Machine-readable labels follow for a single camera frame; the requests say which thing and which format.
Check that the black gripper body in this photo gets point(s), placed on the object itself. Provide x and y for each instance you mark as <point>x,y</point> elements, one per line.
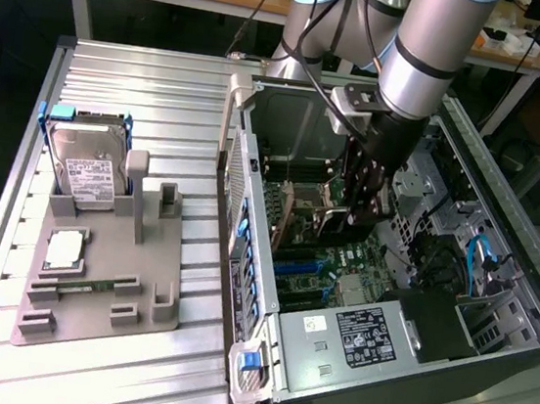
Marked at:
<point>393,138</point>

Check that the low-profile graphics card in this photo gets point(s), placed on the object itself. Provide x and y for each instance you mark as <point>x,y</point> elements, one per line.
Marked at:
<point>358,228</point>

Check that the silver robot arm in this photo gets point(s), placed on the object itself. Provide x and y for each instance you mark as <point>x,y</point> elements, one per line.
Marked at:
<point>419,33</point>

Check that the CPU socket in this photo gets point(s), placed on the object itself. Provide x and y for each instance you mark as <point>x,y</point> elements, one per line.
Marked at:
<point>311,197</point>

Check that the green motherboard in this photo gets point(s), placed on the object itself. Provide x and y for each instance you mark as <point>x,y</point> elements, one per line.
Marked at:
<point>361,257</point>

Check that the metal socket cover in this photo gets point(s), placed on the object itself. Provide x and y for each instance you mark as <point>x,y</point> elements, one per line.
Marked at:
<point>283,213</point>

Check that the silver chipset heatsink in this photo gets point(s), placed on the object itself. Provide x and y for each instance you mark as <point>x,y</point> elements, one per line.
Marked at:
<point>355,292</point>

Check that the blue expansion slot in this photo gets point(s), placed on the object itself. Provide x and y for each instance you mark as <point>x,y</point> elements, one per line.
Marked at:
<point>303,267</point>

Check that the black expansion slot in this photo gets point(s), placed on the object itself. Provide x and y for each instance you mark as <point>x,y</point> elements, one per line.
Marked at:
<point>302,298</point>

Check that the black plastic shroud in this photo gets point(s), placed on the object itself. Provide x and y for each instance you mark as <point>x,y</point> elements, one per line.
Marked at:
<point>432,325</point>

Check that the open PC case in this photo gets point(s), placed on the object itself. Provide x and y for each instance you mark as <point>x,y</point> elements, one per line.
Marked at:
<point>517,232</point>

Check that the white plastic parts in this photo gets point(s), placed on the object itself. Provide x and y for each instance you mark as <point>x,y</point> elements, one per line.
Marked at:
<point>506,41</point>

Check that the grey power supply unit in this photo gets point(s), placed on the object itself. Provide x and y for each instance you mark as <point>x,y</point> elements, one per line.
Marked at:
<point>306,349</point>

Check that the blue case release latch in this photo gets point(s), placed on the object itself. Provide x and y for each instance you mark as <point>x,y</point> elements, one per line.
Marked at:
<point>249,361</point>

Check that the grey parts rack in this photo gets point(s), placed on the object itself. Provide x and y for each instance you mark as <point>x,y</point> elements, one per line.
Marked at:
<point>111,251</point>

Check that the hard disk in blue carrier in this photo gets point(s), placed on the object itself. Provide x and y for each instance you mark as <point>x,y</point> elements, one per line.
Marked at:
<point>88,160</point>

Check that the green RAM stick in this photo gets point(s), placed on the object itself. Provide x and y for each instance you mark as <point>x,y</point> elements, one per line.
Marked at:
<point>87,285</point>

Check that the silver CPU chip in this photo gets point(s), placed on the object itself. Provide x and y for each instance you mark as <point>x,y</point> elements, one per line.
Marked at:
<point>66,251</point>

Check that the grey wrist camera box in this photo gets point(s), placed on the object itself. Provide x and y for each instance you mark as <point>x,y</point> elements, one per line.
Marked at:
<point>355,111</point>

